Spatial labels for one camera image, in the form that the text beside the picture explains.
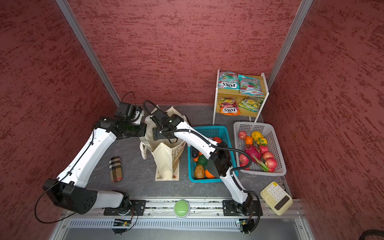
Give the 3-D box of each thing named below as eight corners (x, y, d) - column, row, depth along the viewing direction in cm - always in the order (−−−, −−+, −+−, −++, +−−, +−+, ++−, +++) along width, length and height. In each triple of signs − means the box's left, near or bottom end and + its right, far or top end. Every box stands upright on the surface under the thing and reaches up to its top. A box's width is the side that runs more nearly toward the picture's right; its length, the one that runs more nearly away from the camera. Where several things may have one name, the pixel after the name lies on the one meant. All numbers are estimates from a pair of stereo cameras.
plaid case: (112, 183, 83) (110, 182, 80) (111, 160, 92) (108, 158, 89) (123, 179, 85) (121, 177, 82) (120, 157, 94) (118, 154, 91)
